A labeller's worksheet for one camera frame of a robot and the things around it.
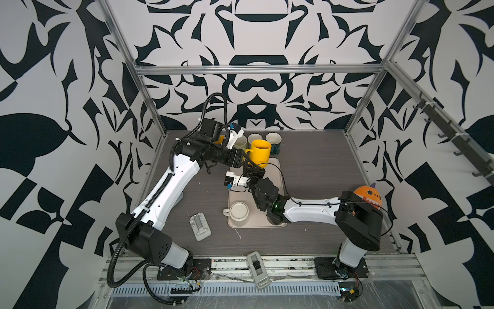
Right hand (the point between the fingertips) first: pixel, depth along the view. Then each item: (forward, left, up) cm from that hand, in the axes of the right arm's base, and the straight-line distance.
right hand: (252, 156), depth 76 cm
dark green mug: (+24, -12, -17) cm, 32 cm away
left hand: (-1, +3, +3) cm, 4 cm away
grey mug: (+26, -1, -17) cm, 31 cm away
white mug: (-15, +6, -19) cm, 25 cm away
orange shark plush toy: (-8, -51, -19) cm, 55 cm away
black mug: (-24, -7, -2) cm, 25 cm away
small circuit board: (-41, -34, -28) cm, 61 cm away
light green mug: (+21, +5, -17) cm, 27 cm away
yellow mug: (0, -3, +2) cm, 4 cm away
